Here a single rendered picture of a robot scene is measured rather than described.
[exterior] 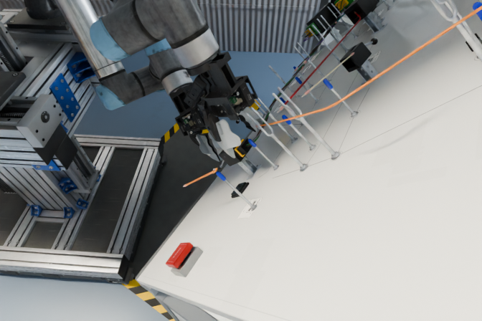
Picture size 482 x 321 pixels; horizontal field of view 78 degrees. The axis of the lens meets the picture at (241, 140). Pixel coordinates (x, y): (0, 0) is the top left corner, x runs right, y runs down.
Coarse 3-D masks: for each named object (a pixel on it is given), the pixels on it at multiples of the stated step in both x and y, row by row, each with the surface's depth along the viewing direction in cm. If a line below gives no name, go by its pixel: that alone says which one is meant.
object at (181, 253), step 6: (180, 246) 59; (186, 246) 56; (192, 246) 57; (174, 252) 59; (180, 252) 56; (186, 252) 56; (174, 258) 56; (180, 258) 55; (186, 258) 57; (168, 264) 57; (174, 264) 54; (180, 264) 56
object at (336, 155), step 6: (282, 90) 44; (276, 96) 43; (282, 102) 44; (288, 108) 44; (300, 114) 45; (300, 120) 45; (306, 126) 45; (312, 132) 45; (318, 138) 45; (324, 144) 45; (330, 150) 46; (336, 156) 46
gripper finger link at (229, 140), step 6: (222, 120) 58; (222, 126) 59; (228, 126) 58; (222, 132) 60; (228, 132) 58; (222, 138) 60; (228, 138) 59; (234, 138) 58; (222, 144) 60; (228, 144) 60; (234, 144) 59; (240, 144) 58; (228, 150) 61; (234, 150) 63; (234, 156) 63
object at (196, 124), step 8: (184, 88) 76; (176, 96) 75; (184, 96) 76; (176, 104) 75; (184, 104) 75; (184, 112) 74; (192, 112) 74; (200, 112) 75; (176, 120) 75; (184, 120) 75; (192, 120) 76; (200, 120) 74; (184, 128) 77; (192, 128) 75; (200, 128) 75
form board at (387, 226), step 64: (384, 64) 61; (448, 64) 42; (320, 128) 61; (384, 128) 42; (448, 128) 32; (256, 192) 60; (320, 192) 42; (384, 192) 32; (448, 192) 26; (256, 256) 42; (320, 256) 32; (384, 256) 26; (448, 256) 22; (256, 320) 32; (320, 320) 26; (384, 320) 21; (448, 320) 19
